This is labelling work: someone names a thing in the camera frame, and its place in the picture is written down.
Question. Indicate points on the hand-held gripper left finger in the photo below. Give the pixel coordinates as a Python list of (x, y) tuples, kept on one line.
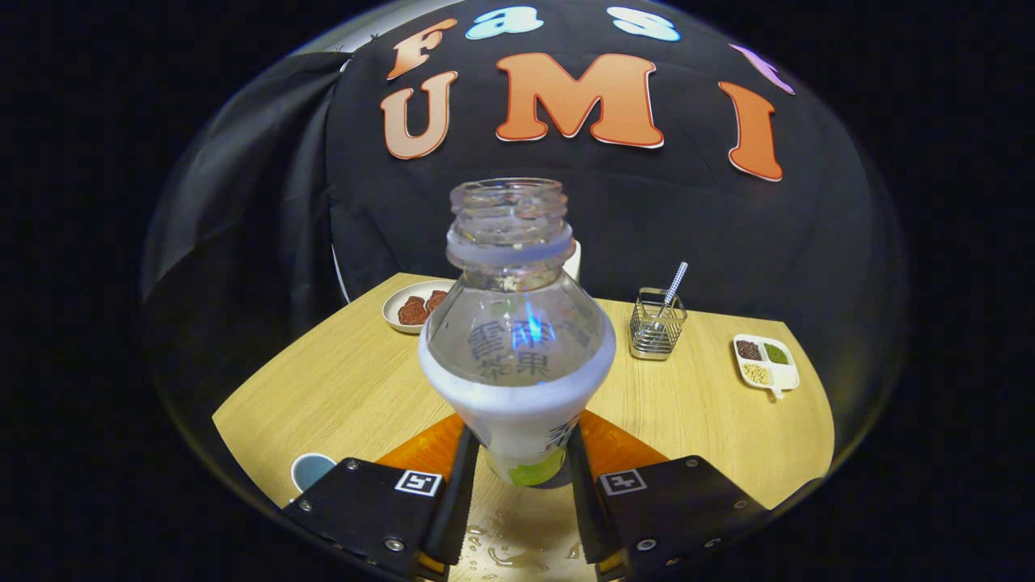
[(461, 501)]

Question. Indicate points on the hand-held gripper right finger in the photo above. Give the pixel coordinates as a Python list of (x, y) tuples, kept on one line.
[(584, 509)]

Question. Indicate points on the white cup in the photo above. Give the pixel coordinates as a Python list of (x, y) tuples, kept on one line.
[(311, 470)]

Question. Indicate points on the clear plastic juice bottle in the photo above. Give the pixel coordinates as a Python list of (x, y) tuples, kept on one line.
[(517, 347)]

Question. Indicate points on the wooden table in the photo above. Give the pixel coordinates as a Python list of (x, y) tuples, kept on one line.
[(711, 420)]

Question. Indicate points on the red-brown food piece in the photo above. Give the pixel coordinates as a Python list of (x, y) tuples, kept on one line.
[(413, 311), (435, 301)]

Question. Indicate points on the white round plate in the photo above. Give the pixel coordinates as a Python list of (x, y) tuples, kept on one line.
[(392, 314)]

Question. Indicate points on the white divided seed dish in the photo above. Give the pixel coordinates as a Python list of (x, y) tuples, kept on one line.
[(780, 376)]

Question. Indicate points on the white toaster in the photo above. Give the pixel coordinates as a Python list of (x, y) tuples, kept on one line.
[(573, 263)]

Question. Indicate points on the striped straw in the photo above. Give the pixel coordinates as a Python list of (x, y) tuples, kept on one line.
[(678, 279)]

